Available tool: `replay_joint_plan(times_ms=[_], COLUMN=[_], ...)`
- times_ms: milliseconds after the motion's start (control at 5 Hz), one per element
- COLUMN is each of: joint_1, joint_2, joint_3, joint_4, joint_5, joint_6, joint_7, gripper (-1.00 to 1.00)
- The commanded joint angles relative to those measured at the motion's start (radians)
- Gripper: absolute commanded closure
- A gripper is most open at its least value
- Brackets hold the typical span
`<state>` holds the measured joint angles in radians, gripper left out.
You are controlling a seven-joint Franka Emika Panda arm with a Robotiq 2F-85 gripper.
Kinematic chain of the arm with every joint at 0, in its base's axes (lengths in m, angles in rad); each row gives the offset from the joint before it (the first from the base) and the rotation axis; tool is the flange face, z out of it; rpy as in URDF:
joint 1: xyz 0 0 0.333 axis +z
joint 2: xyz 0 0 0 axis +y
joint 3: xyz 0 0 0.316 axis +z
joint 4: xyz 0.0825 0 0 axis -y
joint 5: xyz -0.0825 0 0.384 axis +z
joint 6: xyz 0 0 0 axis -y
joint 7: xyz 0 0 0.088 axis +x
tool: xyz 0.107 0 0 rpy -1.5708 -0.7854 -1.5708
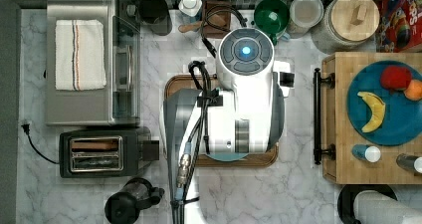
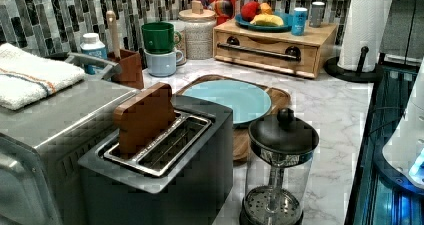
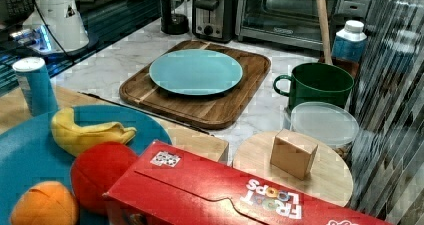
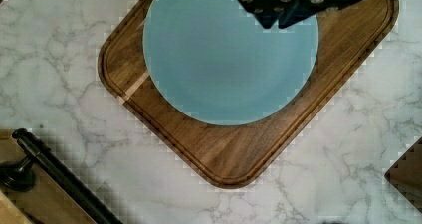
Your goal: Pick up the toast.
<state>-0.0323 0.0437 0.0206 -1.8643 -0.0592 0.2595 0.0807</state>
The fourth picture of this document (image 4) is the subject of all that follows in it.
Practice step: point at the walnut wooden cutting board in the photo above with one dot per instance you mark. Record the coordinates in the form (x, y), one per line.
(234, 156)

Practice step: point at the light blue round plate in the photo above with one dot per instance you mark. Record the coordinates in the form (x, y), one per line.
(213, 62)

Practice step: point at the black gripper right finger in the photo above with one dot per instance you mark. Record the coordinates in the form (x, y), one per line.
(318, 1)

